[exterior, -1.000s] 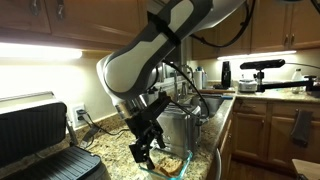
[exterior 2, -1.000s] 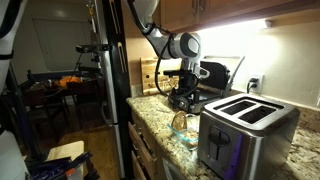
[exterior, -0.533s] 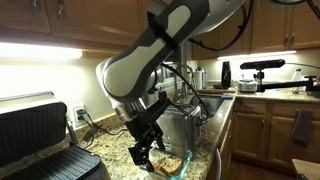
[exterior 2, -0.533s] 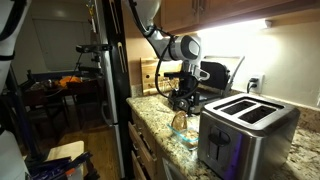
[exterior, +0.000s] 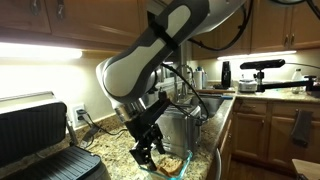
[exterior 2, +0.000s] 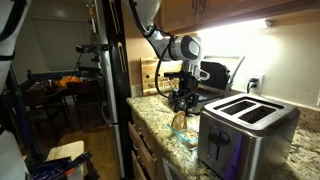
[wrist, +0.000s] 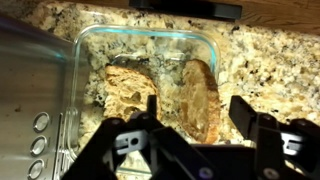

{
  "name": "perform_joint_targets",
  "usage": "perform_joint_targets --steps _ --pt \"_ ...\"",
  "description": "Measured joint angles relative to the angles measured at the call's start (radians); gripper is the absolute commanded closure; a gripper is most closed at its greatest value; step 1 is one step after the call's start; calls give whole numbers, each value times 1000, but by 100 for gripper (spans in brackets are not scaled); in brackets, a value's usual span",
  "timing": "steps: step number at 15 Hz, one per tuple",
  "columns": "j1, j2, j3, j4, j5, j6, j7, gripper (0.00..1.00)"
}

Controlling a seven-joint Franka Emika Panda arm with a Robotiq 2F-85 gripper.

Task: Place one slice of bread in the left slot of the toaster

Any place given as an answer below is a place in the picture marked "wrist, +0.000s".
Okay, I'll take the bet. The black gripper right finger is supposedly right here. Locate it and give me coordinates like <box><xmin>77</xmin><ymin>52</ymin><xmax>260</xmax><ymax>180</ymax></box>
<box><xmin>228</xmin><ymin>95</ymin><xmax>320</xmax><ymax>180</ymax></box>

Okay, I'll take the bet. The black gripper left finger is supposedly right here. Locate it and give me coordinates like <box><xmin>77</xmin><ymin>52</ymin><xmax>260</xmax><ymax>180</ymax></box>
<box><xmin>61</xmin><ymin>94</ymin><xmax>219</xmax><ymax>180</ymax></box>

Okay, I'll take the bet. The brown toasted bread slice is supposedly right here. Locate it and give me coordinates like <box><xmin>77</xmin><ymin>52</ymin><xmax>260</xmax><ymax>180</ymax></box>
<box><xmin>102</xmin><ymin>64</ymin><xmax>162</xmax><ymax>122</ymax></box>
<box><xmin>179</xmin><ymin>58</ymin><xmax>222</xmax><ymax>145</ymax></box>

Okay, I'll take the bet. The stainless steel two-slot toaster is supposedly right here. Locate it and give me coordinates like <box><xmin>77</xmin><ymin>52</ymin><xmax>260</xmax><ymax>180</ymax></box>
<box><xmin>0</xmin><ymin>14</ymin><xmax>83</xmax><ymax>180</ymax></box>

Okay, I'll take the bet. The clear glass food container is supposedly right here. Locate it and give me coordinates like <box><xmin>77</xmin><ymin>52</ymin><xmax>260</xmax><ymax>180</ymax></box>
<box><xmin>65</xmin><ymin>24</ymin><xmax>222</xmax><ymax>178</ymax></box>

